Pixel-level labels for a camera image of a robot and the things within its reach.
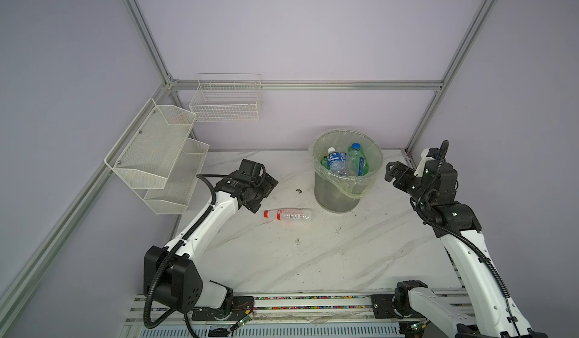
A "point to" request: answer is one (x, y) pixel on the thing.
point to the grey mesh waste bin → (332, 197)
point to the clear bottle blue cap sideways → (356, 163)
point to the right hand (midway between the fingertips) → (393, 169)
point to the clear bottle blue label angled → (338, 161)
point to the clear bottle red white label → (289, 214)
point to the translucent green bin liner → (356, 187)
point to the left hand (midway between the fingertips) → (270, 193)
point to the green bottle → (325, 162)
